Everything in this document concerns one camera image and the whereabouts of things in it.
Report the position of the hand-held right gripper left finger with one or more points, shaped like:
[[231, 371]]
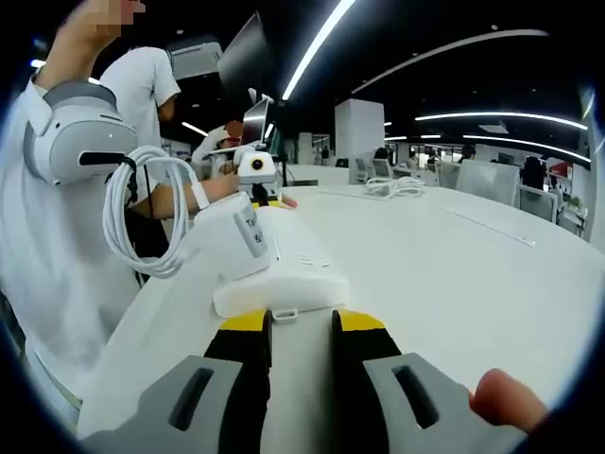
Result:
[[241, 388]]

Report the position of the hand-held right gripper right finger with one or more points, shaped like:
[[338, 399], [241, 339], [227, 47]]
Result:
[[359, 388]]

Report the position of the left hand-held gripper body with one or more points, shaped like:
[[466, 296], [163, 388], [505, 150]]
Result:
[[257, 168]]

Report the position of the white power strip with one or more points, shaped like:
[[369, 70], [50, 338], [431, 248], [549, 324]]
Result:
[[307, 279]]

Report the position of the long ceiling light strip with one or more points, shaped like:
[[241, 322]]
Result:
[[290, 87]]

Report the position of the white desk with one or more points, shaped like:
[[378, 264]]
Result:
[[425, 284]]

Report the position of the person's left hand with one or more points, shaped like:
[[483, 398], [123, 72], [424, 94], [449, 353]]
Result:
[[288, 202]]

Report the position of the person's right hand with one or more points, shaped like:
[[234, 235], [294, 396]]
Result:
[[506, 402]]

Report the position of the black pole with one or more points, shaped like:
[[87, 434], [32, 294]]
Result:
[[284, 151]]

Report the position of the open laptop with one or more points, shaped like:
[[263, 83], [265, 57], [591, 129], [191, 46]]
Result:
[[255, 123]]

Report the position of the ceiling air conditioner unit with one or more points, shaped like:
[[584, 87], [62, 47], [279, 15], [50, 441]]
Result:
[[194, 59]]

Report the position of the white grey worn device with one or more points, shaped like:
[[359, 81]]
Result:
[[80, 142]]

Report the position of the white office chair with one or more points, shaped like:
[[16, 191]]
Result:
[[487, 182]]

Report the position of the person's neck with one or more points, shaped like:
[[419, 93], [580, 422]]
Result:
[[71, 52]]

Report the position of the grey mesh office chair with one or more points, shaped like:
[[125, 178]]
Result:
[[536, 203]]

